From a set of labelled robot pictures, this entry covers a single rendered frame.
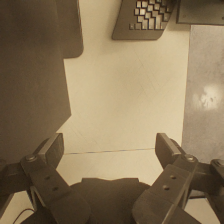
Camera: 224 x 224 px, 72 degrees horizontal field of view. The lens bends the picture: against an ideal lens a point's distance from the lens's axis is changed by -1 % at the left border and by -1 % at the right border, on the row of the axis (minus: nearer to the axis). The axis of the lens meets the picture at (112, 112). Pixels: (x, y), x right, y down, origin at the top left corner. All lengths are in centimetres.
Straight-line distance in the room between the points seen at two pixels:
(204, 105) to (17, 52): 148
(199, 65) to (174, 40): 91
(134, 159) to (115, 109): 23
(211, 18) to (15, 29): 49
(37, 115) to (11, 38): 10
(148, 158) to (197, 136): 104
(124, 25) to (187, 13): 18
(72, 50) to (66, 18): 9
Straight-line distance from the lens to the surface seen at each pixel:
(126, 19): 53
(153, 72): 56
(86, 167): 68
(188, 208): 184
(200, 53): 147
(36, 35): 28
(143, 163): 67
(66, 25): 55
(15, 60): 22
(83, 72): 54
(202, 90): 152
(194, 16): 56
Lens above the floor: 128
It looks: 72 degrees down
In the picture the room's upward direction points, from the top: 177 degrees clockwise
